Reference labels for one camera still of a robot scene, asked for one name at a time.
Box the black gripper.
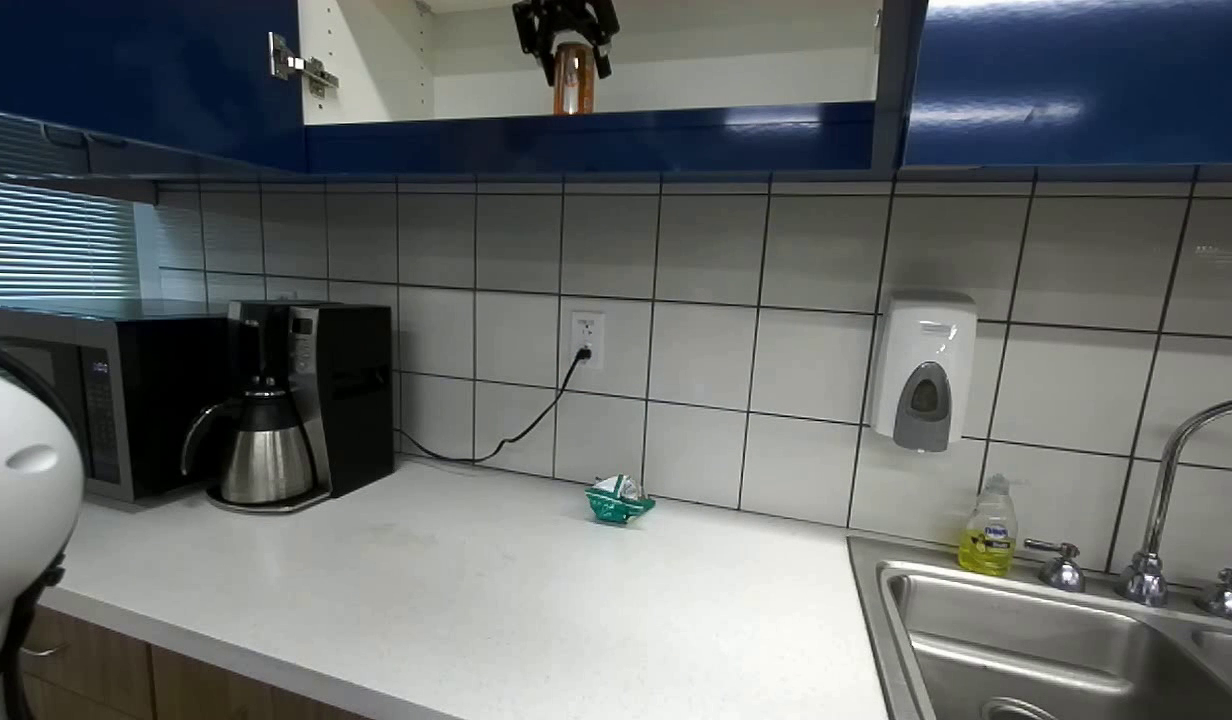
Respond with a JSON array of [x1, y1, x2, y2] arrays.
[[507, 0, 624, 87]]

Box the metal cabinet hinge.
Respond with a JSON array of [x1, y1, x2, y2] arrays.
[[266, 28, 345, 101]]

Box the blue open cabinet door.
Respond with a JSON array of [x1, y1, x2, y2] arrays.
[[0, 0, 314, 176]]

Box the blue closed cabinet door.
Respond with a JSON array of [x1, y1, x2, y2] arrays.
[[899, 0, 1232, 173]]

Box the wooden base cabinet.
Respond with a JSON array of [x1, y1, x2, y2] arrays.
[[12, 604, 368, 720]]

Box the black coffee maker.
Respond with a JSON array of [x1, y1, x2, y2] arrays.
[[229, 301, 401, 511]]

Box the teal glass bowl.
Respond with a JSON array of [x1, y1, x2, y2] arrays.
[[585, 474, 659, 530]]

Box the steel coffee carafe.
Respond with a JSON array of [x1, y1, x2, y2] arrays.
[[178, 385, 323, 511]]

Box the window blinds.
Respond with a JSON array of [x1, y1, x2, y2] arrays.
[[0, 173, 159, 312]]

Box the black microwave oven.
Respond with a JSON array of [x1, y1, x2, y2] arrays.
[[0, 301, 240, 508]]

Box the yellow dish soap bottle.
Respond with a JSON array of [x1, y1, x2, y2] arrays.
[[955, 474, 1020, 581]]

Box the chrome sink faucet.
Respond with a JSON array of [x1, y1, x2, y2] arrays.
[[1123, 394, 1232, 608]]

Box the stainless steel sink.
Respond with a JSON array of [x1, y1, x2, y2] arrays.
[[848, 531, 1232, 720]]

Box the blue wall cabinet frame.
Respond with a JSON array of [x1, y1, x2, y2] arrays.
[[291, 0, 934, 185]]

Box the white wall power outlet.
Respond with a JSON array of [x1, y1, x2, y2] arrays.
[[559, 303, 614, 385]]

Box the black power cord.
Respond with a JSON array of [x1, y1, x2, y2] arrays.
[[396, 346, 597, 474]]

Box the white wall soap dispenser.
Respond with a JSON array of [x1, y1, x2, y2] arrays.
[[867, 292, 979, 458]]

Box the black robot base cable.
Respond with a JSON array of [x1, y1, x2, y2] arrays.
[[0, 336, 72, 720]]

